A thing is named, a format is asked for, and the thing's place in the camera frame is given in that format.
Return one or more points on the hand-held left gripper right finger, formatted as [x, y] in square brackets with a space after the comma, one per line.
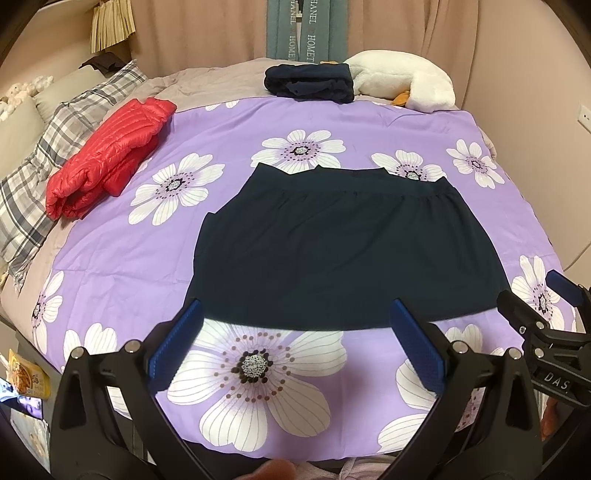
[418, 346]

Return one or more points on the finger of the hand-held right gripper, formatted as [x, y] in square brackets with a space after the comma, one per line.
[561, 282]
[521, 309]

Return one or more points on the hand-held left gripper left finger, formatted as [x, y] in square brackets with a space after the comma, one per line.
[178, 341]

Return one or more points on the navy zip jacket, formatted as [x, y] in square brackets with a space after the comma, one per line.
[332, 254]

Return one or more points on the person's left hand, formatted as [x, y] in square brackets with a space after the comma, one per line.
[270, 471]

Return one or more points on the yellow snack packet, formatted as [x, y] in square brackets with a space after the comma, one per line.
[27, 374]

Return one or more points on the white paper packet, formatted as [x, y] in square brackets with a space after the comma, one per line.
[30, 434]

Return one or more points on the red down jacket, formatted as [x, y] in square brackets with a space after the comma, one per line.
[106, 152]

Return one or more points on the purple floral blanket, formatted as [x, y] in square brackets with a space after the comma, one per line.
[221, 129]

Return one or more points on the grey plaid pillow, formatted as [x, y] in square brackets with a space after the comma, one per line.
[27, 184]

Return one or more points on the beige pillow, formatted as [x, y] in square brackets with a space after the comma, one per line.
[18, 134]
[69, 85]

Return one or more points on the white plush goose toy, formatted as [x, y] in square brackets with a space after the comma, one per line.
[397, 69]

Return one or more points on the folded navy garment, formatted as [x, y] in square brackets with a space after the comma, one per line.
[309, 81]

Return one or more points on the dark brown cloth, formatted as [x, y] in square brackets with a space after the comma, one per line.
[106, 62]

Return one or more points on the beige curtain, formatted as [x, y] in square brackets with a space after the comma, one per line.
[392, 27]

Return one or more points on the white wall socket strip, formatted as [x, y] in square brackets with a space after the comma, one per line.
[585, 115]

